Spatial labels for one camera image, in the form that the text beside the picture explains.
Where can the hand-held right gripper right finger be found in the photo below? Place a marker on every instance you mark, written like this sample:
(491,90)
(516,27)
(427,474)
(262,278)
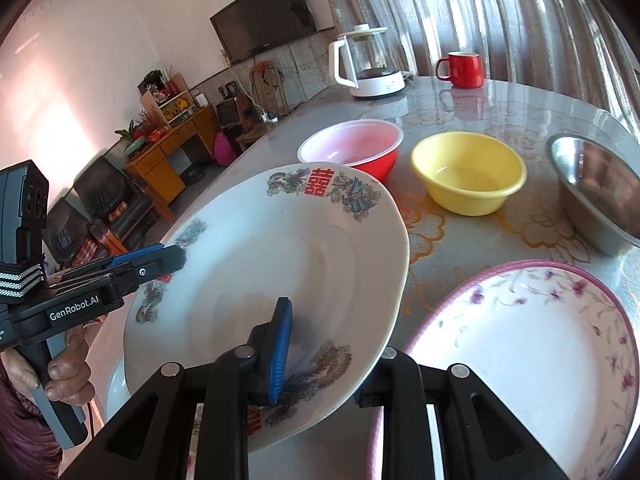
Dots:
(400,385)

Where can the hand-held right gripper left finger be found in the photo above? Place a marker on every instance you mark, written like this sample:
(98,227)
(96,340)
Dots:
(281,350)

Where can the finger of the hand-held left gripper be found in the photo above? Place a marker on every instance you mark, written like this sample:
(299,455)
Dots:
(137,256)
(160,265)

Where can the white dragon print plate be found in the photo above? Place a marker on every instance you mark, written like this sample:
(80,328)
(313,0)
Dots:
(275,260)

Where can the pink rimmed floral plate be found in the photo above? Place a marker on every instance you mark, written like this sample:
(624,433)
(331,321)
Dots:
(525,360)

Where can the yellow plastic bowl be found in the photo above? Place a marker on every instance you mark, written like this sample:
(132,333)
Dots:
(465,160)

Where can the stainless steel bowl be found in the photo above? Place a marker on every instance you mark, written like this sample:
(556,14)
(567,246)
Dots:
(600,195)

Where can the person's left forearm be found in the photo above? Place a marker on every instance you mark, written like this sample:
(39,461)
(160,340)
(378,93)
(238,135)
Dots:
(25,435)

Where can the person's left hand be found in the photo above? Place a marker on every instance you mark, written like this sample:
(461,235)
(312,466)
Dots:
(70,375)

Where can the black leather armchair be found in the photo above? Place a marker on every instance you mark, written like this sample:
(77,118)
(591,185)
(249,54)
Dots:
(65,230)
(107,180)

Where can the orange wooden desk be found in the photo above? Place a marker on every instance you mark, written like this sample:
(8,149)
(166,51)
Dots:
(165,146)

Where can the green potted plant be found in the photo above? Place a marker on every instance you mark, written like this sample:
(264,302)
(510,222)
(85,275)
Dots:
(131,132)

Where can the red gift box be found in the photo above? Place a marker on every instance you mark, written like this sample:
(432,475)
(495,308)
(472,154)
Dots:
(159,134)

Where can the pink bag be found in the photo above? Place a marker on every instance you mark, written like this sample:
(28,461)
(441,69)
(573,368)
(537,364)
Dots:
(223,150)

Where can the dark wooden bench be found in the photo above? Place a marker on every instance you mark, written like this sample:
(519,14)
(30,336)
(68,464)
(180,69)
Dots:
(252,137)

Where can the wooden display shelf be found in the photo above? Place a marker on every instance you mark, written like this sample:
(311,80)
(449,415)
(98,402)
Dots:
(167,95)

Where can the black portable speaker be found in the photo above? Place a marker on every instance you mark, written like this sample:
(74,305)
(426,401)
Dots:
(230,112)

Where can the small white box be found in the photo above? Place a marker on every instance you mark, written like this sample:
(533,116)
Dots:
(200,99)

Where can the white power strip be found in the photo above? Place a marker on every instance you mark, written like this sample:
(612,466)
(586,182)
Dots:
(270,116)

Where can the red plastic bowl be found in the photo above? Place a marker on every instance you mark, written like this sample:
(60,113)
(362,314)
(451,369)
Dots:
(370,164)

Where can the wooden chair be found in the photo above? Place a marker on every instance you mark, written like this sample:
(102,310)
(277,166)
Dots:
(270,85)

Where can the white glass electric kettle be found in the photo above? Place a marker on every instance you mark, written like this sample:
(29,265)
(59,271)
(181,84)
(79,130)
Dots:
(372,85)

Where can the red mug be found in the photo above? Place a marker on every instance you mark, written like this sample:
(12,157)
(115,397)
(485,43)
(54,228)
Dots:
(462,70)

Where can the grey sheer curtain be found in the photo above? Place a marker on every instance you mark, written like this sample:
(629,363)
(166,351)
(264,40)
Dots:
(500,10)

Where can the black wall television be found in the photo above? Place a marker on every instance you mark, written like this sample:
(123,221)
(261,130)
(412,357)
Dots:
(265,15)

